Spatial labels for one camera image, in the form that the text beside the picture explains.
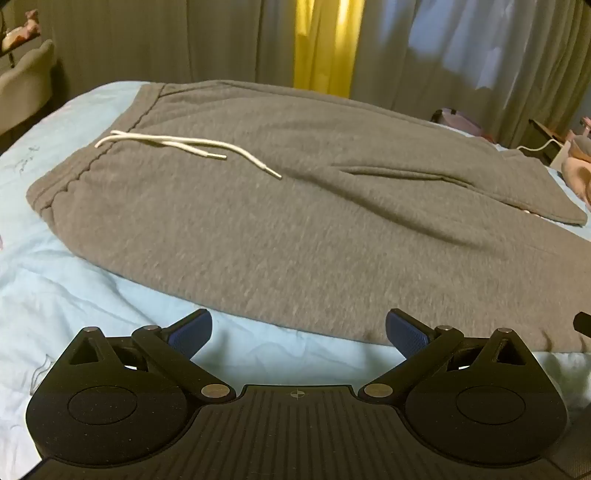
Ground yellow curtain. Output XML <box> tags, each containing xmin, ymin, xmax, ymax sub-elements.
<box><xmin>293</xmin><ymin>0</ymin><xmax>362</xmax><ymax>99</ymax></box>

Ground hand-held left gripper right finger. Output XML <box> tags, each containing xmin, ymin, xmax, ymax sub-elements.
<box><xmin>359</xmin><ymin>309</ymin><xmax>537</xmax><ymax>405</ymax></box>

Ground small plush toy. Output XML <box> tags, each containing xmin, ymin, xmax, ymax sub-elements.
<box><xmin>1</xmin><ymin>8</ymin><xmax>43</xmax><ymax>52</ymax></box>

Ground beige chair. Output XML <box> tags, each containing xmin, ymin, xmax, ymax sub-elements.
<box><xmin>0</xmin><ymin>39</ymin><xmax>58</xmax><ymax>138</ymax></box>

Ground grey curtain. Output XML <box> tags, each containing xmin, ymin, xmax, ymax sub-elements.
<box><xmin>46</xmin><ymin>0</ymin><xmax>298</xmax><ymax>100</ymax></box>
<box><xmin>348</xmin><ymin>0</ymin><xmax>591</xmax><ymax>149</ymax></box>

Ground white pants drawstring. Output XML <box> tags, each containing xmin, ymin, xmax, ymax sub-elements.
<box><xmin>95</xmin><ymin>130</ymin><xmax>283</xmax><ymax>180</ymax></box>

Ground white cable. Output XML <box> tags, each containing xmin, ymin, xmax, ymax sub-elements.
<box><xmin>516</xmin><ymin>137</ymin><xmax>561</xmax><ymax>152</ymax></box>

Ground pink plush toy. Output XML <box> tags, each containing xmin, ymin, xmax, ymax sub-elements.
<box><xmin>561</xmin><ymin>117</ymin><xmax>591</xmax><ymax>204</ymax></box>

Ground pink bag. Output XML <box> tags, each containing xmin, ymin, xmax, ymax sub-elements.
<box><xmin>430</xmin><ymin>108</ymin><xmax>494</xmax><ymax>138</ymax></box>

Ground grey pants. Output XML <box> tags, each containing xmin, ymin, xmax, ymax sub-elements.
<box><xmin>26</xmin><ymin>80</ymin><xmax>591</xmax><ymax>352</ymax></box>

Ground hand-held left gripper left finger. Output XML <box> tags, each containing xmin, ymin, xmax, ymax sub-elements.
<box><xmin>54</xmin><ymin>309</ymin><xmax>237</xmax><ymax>405</ymax></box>

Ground light blue bed sheet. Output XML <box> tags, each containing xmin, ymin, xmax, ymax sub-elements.
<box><xmin>0</xmin><ymin>80</ymin><xmax>591</xmax><ymax>476</ymax></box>

